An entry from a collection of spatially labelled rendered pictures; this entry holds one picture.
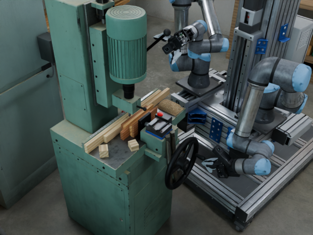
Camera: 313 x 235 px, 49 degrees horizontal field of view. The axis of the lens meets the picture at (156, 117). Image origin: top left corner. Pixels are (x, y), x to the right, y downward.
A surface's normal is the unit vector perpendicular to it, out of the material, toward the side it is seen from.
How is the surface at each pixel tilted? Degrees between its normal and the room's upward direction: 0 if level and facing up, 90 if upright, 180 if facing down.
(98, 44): 90
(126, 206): 90
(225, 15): 90
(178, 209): 0
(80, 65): 90
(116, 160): 0
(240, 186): 0
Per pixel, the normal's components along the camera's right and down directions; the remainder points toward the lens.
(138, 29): 0.58, 0.51
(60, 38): -0.59, 0.48
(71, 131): 0.02, -0.79
